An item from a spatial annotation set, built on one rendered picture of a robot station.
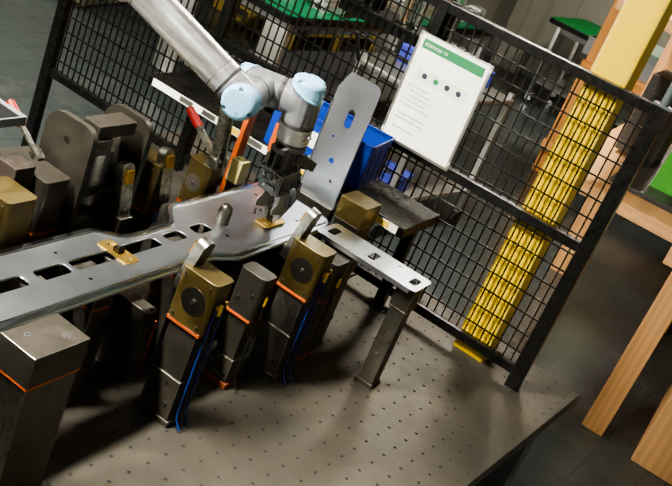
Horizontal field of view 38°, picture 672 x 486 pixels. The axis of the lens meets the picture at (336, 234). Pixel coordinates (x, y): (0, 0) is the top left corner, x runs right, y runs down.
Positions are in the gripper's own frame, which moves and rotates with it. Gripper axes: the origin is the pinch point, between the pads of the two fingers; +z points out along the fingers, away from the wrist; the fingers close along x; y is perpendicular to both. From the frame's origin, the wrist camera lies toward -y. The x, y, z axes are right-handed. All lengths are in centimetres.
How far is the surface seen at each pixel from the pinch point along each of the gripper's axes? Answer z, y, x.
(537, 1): 111, -779, -215
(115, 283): -3, 55, 3
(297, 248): -1.0, 8.1, 13.0
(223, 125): -13.3, 0.2, -19.7
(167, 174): -4.4, 17.0, -19.5
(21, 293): -5, 73, -2
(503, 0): 130, -801, -256
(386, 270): 3.9, -12.3, 26.8
